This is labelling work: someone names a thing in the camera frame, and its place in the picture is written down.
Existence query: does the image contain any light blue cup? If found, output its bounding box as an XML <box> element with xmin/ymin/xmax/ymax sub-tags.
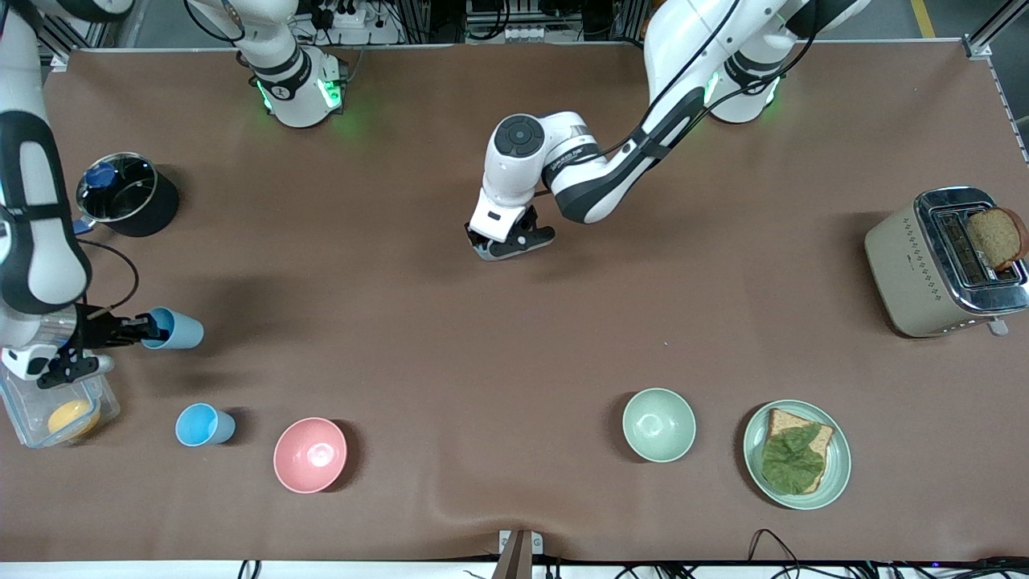
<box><xmin>143</xmin><ymin>307</ymin><xmax>204</xmax><ymax>351</ymax></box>
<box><xmin>175</xmin><ymin>403</ymin><xmax>236</xmax><ymax>447</ymax></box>

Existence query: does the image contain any yellow orange food piece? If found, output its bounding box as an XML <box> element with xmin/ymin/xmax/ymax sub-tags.
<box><xmin>47</xmin><ymin>400</ymin><xmax>101</xmax><ymax>439</ymax></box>

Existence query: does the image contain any clear plastic storage box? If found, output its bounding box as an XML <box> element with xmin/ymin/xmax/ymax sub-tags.
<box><xmin>0</xmin><ymin>372</ymin><xmax>121</xmax><ymax>449</ymax></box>

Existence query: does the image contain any brown table cloth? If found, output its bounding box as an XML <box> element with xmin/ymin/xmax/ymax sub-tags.
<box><xmin>0</xmin><ymin>44</ymin><xmax>1029</xmax><ymax>564</ymax></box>

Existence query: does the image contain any pink bowl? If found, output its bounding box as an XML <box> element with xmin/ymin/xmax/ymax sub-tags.
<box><xmin>273</xmin><ymin>417</ymin><xmax>348</xmax><ymax>494</ymax></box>

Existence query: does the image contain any pale green bowl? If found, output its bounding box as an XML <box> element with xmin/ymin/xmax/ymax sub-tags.
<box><xmin>621</xmin><ymin>388</ymin><xmax>697</xmax><ymax>463</ymax></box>

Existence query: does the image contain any white power strip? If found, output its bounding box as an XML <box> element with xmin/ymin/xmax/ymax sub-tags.
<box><xmin>316</xmin><ymin>2</ymin><xmax>368</xmax><ymax>30</ymax></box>

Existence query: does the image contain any brown bread slice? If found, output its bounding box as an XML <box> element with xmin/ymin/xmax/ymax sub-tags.
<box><xmin>764</xmin><ymin>408</ymin><xmax>835</xmax><ymax>494</ymax></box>

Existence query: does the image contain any green lettuce leaf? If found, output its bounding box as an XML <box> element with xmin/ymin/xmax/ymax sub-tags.
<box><xmin>760</xmin><ymin>424</ymin><xmax>826</xmax><ymax>490</ymax></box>

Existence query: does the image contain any beige and chrome toaster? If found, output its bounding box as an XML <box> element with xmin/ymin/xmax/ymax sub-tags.
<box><xmin>864</xmin><ymin>187</ymin><xmax>1029</xmax><ymax>339</ymax></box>

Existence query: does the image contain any pale green plate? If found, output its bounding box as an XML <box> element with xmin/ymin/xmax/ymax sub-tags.
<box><xmin>742</xmin><ymin>400</ymin><xmax>851</xmax><ymax>511</ymax></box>

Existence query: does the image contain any brown toast slice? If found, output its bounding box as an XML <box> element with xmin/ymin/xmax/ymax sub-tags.
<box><xmin>967</xmin><ymin>207</ymin><xmax>1028</xmax><ymax>271</ymax></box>

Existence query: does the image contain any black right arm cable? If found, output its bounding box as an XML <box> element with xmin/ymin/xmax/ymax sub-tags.
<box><xmin>75</xmin><ymin>238</ymin><xmax>141</xmax><ymax>320</ymax></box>

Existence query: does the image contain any black pot with blue handle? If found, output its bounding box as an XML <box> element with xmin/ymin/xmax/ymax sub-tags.
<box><xmin>75</xmin><ymin>151</ymin><xmax>179</xmax><ymax>239</ymax></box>

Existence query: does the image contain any aluminium frame profile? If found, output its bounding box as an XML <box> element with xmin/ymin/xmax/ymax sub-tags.
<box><xmin>963</xmin><ymin>0</ymin><xmax>1029</xmax><ymax>59</ymax></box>
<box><xmin>36</xmin><ymin>12</ymin><xmax>109</xmax><ymax>61</ymax></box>

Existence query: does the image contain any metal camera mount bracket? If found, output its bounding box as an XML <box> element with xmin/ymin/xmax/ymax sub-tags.
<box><xmin>492</xmin><ymin>529</ymin><xmax>545</xmax><ymax>579</ymax></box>

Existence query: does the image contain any black looped floor cable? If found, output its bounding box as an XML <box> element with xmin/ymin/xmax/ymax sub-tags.
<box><xmin>748</xmin><ymin>528</ymin><xmax>809</xmax><ymax>579</ymax></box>

